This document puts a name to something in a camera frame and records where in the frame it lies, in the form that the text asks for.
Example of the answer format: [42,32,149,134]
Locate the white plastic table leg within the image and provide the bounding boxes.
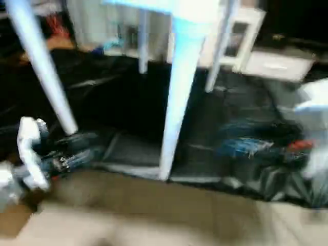
[137,10,152,75]
[158,18,208,181]
[205,0,240,94]
[4,0,78,136]

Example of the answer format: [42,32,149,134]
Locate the white plastic table top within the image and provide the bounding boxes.
[100,0,239,24]

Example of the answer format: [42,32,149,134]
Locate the black mat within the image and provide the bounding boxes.
[0,49,328,208]

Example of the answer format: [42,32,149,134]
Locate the white drawer unit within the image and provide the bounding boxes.
[243,49,314,83]

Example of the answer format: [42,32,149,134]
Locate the white glass-door cabinet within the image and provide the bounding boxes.
[167,5,267,72]

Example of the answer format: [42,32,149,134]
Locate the teal and white pole tool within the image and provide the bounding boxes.
[102,38,129,54]

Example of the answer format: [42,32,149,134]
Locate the red cables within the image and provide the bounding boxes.
[46,13,67,36]

